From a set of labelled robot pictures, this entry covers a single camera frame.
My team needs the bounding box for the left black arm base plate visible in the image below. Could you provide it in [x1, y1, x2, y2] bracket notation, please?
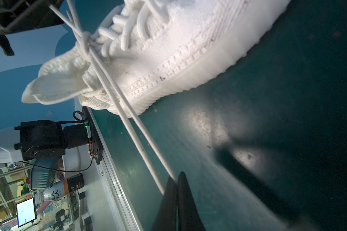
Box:
[83, 106, 104, 165]

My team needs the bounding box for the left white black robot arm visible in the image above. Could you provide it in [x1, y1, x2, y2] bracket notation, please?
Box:
[0, 1, 89, 165]

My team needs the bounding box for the white knit sneaker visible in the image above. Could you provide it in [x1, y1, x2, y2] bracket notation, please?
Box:
[22, 1, 289, 115]

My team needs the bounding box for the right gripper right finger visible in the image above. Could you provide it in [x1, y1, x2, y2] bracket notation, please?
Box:
[177, 172, 205, 231]

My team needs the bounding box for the front aluminium rail base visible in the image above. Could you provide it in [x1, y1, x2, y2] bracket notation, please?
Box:
[82, 107, 143, 231]

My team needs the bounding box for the white orange spray can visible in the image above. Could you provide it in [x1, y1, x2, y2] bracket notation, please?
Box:
[34, 173, 84, 205]

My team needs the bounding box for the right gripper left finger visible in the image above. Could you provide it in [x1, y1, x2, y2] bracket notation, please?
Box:
[151, 177, 178, 231]

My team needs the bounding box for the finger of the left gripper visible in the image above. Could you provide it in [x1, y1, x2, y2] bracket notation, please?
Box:
[0, 0, 64, 56]

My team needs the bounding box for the white shoelace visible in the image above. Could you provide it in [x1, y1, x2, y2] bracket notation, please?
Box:
[47, 0, 178, 194]

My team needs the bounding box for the lit computer monitor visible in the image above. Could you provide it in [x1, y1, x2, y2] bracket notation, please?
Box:
[16, 198, 37, 227]

